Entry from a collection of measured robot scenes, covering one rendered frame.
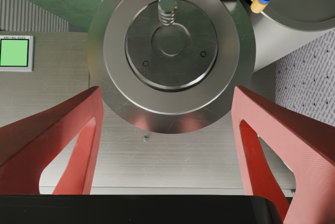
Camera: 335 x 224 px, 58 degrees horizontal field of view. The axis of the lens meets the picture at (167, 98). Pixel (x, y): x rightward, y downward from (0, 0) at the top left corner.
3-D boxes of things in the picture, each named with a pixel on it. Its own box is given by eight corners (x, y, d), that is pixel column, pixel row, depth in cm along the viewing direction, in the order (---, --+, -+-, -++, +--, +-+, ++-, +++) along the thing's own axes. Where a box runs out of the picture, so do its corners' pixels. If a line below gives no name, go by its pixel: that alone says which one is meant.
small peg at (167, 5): (181, 6, 22) (164, 17, 22) (179, 19, 24) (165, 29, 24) (170, -10, 22) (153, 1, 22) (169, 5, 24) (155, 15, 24)
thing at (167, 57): (132, 96, 24) (118, 5, 24) (135, 97, 26) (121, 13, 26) (226, 80, 24) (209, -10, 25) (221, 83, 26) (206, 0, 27)
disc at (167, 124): (246, -42, 27) (265, 125, 26) (245, -39, 27) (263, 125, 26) (80, -26, 27) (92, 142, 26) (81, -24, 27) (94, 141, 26)
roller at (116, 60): (232, -27, 26) (247, 107, 25) (199, 47, 52) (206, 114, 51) (97, -15, 26) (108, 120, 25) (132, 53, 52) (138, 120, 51)
